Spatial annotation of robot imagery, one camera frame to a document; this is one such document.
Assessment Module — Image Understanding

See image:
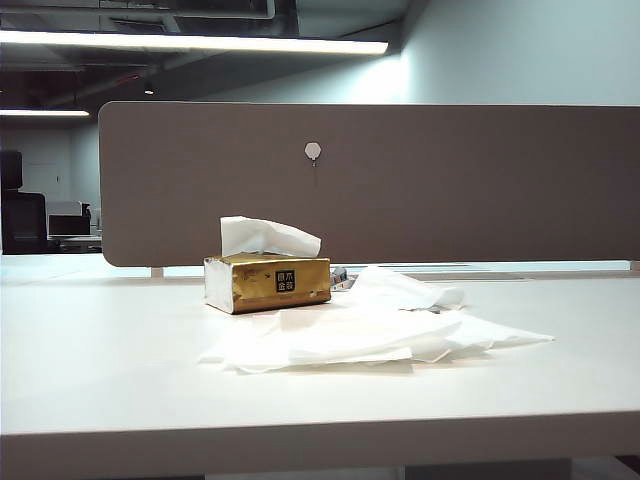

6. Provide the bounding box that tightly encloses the gold tissue pack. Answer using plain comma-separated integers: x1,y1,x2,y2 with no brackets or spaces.
203,253,333,316

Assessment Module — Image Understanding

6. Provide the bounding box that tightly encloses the white tissue sticking from pack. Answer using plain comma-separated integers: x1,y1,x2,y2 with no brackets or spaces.
218,214,323,259

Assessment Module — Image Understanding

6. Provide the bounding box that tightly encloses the brown desk divider panel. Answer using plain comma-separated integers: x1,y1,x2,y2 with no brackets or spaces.
98,100,640,268

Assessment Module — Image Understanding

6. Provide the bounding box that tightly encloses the long ceiling light strip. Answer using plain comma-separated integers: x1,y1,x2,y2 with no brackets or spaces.
0,28,391,56

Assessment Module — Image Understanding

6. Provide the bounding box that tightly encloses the white background office desk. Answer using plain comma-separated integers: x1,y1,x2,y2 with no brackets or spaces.
47,199,105,254

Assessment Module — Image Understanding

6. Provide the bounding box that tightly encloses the black office chair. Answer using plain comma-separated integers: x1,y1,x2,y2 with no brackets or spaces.
0,149,50,255

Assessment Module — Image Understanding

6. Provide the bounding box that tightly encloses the short ceiling light strip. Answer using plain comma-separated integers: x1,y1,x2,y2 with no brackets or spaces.
0,108,92,119

